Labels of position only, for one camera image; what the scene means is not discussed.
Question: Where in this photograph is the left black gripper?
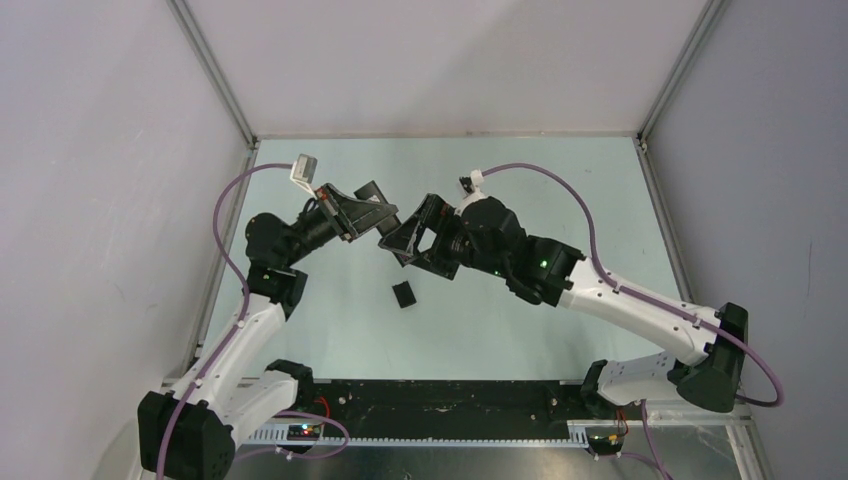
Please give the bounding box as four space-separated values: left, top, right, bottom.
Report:
283 183 397 267

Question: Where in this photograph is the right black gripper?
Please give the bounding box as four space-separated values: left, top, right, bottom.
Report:
380 193 508 280

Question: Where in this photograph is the black battery cover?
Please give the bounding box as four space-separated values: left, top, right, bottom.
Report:
392 281 417 309

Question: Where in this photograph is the black remote control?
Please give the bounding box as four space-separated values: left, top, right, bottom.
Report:
354 180 401 239

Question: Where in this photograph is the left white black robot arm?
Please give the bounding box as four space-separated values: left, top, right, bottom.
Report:
137 181 398 479

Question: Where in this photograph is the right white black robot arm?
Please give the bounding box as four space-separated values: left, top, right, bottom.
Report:
379 194 747 418

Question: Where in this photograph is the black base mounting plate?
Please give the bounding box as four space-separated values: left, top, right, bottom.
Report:
310 380 598 442

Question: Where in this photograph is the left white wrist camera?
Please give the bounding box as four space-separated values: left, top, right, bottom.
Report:
289 154 318 197

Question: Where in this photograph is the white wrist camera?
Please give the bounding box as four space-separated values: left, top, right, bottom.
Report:
455 169 487 216
289 154 318 197

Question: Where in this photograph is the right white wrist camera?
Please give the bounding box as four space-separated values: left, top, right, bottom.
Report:
455 169 487 216

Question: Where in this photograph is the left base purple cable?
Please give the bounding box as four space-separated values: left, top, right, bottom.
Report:
235 410 351 462

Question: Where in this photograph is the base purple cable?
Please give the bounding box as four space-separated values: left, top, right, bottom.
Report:
596 397 670 480
235 410 351 462

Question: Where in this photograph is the aluminium frame rail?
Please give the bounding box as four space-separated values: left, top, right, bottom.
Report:
148 377 753 452

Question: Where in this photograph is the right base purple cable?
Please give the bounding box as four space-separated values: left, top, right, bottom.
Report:
596 397 670 480

